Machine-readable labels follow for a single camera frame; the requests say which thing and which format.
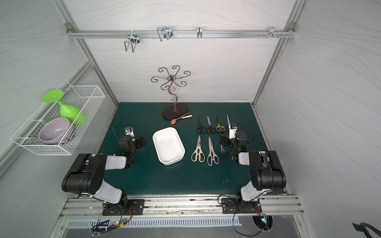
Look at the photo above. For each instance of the aluminium front rail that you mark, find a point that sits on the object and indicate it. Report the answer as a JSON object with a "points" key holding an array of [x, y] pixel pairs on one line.
{"points": [[185, 205]]}

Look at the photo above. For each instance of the white wire basket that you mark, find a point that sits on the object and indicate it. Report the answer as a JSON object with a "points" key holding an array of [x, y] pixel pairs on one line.
{"points": [[87, 98]]}

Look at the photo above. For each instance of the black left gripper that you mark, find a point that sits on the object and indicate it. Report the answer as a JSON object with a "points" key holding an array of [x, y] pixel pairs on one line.
{"points": [[139, 141]]}

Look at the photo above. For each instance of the yellow handled scissors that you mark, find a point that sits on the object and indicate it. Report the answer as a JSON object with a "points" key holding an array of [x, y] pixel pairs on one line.
{"points": [[219, 128]]}

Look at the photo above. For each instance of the bronze jewelry tree stand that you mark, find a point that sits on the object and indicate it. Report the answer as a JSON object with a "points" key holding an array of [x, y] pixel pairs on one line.
{"points": [[172, 82]]}

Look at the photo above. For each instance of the blue handled scissors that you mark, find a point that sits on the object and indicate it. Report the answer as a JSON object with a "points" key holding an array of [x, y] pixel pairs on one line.
{"points": [[229, 123]]}

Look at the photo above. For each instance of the metal single hook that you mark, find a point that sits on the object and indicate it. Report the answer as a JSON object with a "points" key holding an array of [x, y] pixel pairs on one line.
{"points": [[199, 32]]}

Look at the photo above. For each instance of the green table mat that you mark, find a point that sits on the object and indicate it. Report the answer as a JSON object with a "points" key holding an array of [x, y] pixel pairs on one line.
{"points": [[147, 175]]}

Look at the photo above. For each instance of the lilac bowl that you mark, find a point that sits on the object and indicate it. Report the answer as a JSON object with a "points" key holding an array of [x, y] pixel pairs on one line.
{"points": [[54, 131]]}

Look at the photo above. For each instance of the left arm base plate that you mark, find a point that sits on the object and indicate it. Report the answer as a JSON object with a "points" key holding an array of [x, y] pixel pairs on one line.
{"points": [[131, 206]]}

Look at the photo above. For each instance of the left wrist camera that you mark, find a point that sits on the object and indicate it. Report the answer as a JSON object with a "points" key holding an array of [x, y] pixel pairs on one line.
{"points": [[129, 131]]}

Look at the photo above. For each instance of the metal double hook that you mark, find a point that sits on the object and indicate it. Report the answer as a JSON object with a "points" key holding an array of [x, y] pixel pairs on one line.
{"points": [[132, 42], [164, 32]]}

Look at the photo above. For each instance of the aluminium rail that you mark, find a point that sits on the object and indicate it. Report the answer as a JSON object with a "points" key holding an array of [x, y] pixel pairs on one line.
{"points": [[177, 34], [185, 205]]}

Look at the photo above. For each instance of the pink kitchen scissors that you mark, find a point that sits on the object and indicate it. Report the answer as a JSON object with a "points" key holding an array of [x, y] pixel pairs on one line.
{"points": [[212, 156]]}

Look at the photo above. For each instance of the aluminium top rail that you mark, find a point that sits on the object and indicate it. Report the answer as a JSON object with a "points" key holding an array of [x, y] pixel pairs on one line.
{"points": [[177, 34]]}

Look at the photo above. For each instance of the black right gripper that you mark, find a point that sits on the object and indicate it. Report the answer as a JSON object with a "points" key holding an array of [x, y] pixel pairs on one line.
{"points": [[224, 141]]}

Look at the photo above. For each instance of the green plastic goblet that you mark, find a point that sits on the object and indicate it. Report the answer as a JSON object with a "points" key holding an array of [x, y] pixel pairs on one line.
{"points": [[70, 112]]}

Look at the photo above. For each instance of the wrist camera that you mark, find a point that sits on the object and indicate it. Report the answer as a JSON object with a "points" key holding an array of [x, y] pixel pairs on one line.
{"points": [[232, 131], [129, 131]]}

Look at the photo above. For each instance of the cream kitchen scissors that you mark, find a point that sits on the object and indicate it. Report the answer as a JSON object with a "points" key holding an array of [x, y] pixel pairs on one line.
{"points": [[198, 154]]}

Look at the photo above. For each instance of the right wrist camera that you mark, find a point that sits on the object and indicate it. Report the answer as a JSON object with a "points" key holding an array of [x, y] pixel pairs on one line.
{"points": [[232, 131]]}

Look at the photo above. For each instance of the black handled steel scissors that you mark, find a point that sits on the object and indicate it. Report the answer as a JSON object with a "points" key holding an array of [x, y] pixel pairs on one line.
{"points": [[210, 129]]}

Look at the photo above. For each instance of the orange spoon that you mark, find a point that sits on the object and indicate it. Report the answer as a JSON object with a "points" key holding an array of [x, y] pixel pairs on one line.
{"points": [[172, 122]]}

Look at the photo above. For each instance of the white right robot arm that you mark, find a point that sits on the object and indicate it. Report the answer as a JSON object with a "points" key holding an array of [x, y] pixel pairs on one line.
{"points": [[266, 172]]}

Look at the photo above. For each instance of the white storage box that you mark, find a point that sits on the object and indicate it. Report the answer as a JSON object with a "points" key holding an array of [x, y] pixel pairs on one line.
{"points": [[168, 146]]}

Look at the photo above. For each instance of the all black scissors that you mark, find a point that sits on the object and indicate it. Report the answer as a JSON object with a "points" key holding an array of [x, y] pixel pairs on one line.
{"points": [[200, 129]]}

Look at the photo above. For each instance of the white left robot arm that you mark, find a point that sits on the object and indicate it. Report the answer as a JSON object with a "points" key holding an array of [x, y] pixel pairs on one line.
{"points": [[86, 175]]}

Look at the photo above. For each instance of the small black handled scissors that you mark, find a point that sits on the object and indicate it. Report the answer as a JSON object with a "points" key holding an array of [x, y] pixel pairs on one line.
{"points": [[222, 151]]}

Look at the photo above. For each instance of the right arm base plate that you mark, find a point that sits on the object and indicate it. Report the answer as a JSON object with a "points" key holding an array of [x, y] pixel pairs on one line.
{"points": [[233, 205]]}

